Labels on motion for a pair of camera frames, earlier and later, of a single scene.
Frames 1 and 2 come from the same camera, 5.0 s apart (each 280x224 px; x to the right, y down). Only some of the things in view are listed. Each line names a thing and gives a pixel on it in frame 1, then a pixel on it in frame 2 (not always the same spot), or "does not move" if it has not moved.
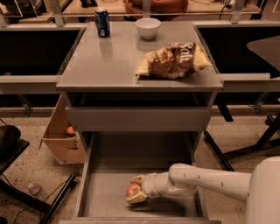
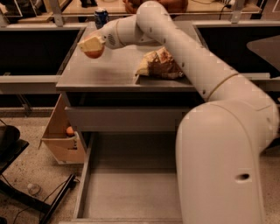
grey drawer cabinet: (134, 126) does not move
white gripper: (150, 185) → (108, 38)
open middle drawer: (114, 157) does not move
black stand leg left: (50, 206) does not move
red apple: (133, 189) → (94, 53)
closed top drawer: (139, 119) does not move
